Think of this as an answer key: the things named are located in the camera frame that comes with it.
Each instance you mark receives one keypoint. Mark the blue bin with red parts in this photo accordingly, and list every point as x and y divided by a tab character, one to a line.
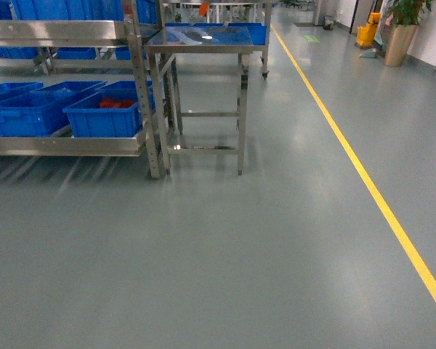
87	119

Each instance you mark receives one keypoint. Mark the red parts in bag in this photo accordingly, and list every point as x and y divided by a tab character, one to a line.
110	103

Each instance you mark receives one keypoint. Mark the stainless steel shelf rack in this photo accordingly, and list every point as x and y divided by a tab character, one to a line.
74	34

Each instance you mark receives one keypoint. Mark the stainless steel side table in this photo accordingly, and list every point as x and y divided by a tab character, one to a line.
200	72

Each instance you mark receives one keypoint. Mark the blue empty middle bin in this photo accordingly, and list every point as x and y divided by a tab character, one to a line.
40	113

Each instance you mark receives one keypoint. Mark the yellow mop bucket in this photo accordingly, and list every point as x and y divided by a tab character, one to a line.
366	33

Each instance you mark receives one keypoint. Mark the blue left bin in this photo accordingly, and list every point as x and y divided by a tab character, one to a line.
7	91

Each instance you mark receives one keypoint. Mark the potted plant gold planter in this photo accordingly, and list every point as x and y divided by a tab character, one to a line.
405	17

